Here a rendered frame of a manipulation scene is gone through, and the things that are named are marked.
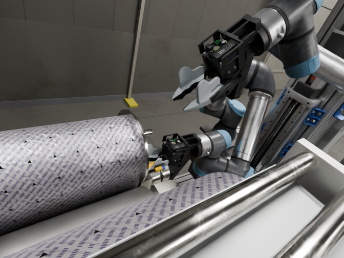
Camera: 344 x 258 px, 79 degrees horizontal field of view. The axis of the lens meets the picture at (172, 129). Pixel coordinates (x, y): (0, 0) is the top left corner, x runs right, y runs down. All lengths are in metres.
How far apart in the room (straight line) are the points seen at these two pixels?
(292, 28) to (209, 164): 0.49
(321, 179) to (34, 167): 0.31
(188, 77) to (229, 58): 0.09
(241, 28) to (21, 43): 2.28
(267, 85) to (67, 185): 0.75
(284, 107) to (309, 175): 1.01
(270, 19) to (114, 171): 0.40
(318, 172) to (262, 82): 0.71
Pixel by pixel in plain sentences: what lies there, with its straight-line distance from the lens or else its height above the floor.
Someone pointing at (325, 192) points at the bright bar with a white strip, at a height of 1.44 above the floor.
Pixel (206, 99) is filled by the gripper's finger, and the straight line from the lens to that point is 0.42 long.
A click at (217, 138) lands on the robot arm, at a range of 0.72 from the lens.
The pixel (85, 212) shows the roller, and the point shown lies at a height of 1.23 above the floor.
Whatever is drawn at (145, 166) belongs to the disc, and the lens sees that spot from 0.37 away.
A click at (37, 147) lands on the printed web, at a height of 1.31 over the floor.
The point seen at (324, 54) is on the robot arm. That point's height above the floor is 1.47.
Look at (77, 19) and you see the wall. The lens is 2.53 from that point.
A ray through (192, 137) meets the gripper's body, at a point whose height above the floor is 1.16.
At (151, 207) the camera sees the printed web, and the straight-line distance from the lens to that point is 0.17.
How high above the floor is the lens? 1.54
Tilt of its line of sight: 35 degrees down
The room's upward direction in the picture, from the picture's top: 17 degrees clockwise
